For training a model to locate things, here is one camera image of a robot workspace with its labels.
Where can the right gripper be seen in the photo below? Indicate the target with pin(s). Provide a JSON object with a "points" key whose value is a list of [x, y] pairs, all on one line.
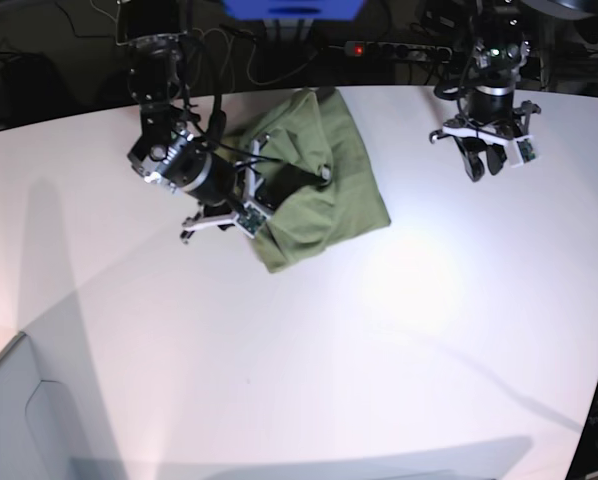
{"points": [[223, 189]]}

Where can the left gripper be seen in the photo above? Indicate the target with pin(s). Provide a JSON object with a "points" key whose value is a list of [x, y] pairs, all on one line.
{"points": [[486, 115]]}

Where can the green T-shirt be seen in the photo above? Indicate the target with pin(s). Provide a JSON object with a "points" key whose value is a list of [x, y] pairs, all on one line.
{"points": [[312, 151]]}

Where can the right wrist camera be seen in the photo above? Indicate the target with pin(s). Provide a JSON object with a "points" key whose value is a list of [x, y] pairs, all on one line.
{"points": [[252, 220]]}

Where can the black power strip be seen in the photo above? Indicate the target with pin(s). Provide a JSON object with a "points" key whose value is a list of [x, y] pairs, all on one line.
{"points": [[391, 51]]}

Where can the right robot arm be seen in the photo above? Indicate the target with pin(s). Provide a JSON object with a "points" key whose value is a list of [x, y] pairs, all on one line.
{"points": [[173, 150]]}

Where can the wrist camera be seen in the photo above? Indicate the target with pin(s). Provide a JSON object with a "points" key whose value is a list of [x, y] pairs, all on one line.
{"points": [[521, 151], [252, 220]]}

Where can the blue box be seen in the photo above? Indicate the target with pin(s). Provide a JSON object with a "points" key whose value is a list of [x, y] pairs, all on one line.
{"points": [[344, 10]]}

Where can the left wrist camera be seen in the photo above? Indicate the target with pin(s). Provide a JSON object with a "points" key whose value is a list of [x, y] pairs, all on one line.
{"points": [[521, 151]]}

